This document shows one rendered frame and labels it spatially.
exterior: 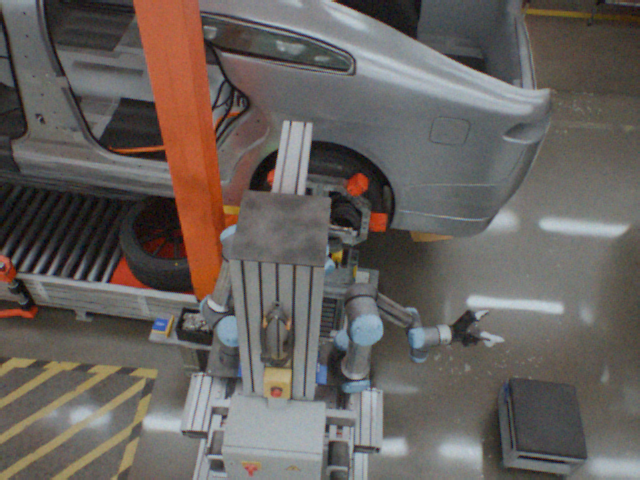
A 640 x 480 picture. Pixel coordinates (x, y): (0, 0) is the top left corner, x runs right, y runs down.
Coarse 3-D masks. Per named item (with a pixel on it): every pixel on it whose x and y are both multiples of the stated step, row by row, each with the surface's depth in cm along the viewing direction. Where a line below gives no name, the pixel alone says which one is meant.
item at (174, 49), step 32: (160, 0) 187; (192, 0) 196; (160, 32) 196; (192, 32) 200; (160, 64) 205; (192, 64) 205; (160, 96) 216; (192, 96) 214; (160, 128) 228; (192, 128) 225; (192, 160) 238; (192, 192) 253; (192, 224) 270; (224, 224) 288; (192, 256) 289
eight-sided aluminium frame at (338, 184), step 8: (312, 176) 301; (320, 176) 301; (328, 176) 301; (312, 184) 299; (320, 184) 298; (328, 184) 298; (336, 184) 298; (344, 184) 299; (344, 192) 300; (352, 200) 304; (360, 200) 306; (368, 200) 311; (360, 208) 308; (368, 208) 308; (368, 216) 311; (368, 224) 316; (360, 232) 322; (328, 240) 340; (336, 240) 339; (352, 240) 328; (360, 240) 327; (336, 248) 335
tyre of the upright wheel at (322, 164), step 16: (320, 144) 308; (336, 144) 308; (272, 160) 326; (320, 160) 300; (336, 160) 301; (352, 160) 305; (368, 160) 314; (336, 176) 304; (352, 176) 303; (368, 176) 308; (368, 192) 310
